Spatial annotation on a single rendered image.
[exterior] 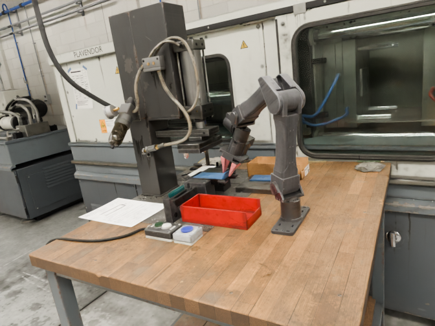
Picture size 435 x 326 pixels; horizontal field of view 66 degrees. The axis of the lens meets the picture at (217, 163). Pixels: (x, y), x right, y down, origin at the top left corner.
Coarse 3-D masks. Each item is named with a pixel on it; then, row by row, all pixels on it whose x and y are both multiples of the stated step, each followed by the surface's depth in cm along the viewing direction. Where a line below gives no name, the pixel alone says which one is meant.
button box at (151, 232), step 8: (152, 224) 110; (176, 224) 108; (136, 232) 112; (152, 232) 106; (160, 232) 104; (168, 232) 103; (72, 240) 112; (80, 240) 111; (88, 240) 110; (96, 240) 109; (104, 240) 109; (168, 240) 103
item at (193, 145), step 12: (204, 120) 131; (156, 132) 140; (168, 132) 136; (180, 132) 134; (192, 132) 131; (204, 132) 128; (216, 132) 132; (180, 144) 127; (192, 144) 124; (204, 144) 126; (216, 144) 134
